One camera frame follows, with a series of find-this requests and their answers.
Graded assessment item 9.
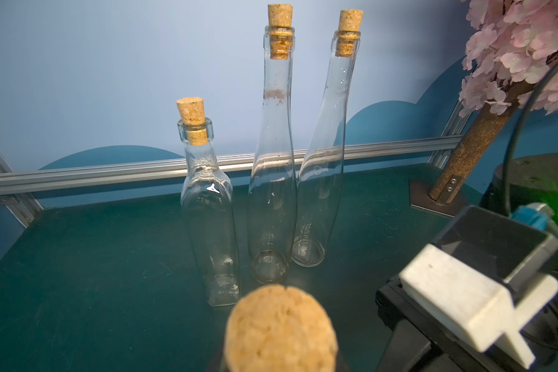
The left aluminium frame post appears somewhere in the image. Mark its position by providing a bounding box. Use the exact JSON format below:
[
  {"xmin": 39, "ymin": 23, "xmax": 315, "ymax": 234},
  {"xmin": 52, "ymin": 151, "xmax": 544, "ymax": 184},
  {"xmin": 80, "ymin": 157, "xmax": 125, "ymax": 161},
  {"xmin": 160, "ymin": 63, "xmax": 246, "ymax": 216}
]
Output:
[{"xmin": 0, "ymin": 153, "xmax": 43, "ymax": 228}]

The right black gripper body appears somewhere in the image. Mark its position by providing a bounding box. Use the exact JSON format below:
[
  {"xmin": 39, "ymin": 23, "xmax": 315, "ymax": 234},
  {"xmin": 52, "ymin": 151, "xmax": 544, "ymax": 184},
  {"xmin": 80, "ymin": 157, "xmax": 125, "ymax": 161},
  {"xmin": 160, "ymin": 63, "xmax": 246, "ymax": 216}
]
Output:
[{"xmin": 375, "ymin": 277, "xmax": 526, "ymax": 371}]

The right aluminium frame post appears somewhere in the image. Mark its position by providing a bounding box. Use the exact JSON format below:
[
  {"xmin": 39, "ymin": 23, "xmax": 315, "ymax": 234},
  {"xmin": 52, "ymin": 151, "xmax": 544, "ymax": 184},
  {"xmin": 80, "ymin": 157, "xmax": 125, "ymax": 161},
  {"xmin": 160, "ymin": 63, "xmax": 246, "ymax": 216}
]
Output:
[{"xmin": 428, "ymin": 102, "xmax": 470, "ymax": 170}]

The clear glass bottle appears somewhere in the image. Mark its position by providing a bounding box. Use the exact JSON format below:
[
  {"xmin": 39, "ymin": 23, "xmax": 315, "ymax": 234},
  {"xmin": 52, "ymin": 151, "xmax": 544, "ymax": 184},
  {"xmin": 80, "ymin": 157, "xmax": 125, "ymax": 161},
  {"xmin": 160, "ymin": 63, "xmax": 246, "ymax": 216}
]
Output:
[
  {"xmin": 177, "ymin": 97, "xmax": 240, "ymax": 307},
  {"xmin": 292, "ymin": 9, "xmax": 364, "ymax": 268},
  {"xmin": 208, "ymin": 285, "xmax": 350, "ymax": 371},
  {"xmin": 247, "ymin": 4, "xmax": 297, "ymax": 285}
]

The aluminium back frame bar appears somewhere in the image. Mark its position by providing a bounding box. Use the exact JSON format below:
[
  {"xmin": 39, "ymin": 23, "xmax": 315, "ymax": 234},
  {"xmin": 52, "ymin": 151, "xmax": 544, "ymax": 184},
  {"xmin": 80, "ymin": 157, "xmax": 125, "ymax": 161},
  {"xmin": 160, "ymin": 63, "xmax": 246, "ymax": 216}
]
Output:
[{"xmin": 0, "ymin": 134, "xmax": 463, "ymax": 198}]

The aluminium frame post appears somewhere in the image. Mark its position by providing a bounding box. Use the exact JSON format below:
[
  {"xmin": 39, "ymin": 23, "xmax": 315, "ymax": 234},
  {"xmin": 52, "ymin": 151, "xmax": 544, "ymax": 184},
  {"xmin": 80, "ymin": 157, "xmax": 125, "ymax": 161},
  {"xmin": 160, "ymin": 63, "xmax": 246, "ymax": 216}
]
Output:
[
  {"xmin": 0, "ymin": 153, "xmax": 43, "ymax": 228},
  {"xmin": 428, "ymin": 102, "xmax": 470, "ymax": 170}
]

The pink artificial blossom tree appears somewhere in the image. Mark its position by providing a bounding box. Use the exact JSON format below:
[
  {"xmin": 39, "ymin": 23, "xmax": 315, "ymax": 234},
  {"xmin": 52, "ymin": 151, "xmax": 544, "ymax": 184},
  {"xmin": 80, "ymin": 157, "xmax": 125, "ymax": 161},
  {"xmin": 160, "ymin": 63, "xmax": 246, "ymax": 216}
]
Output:
[{"xmin": 410, "ymin": 0, "xmax": 558, "ymax": 215}]

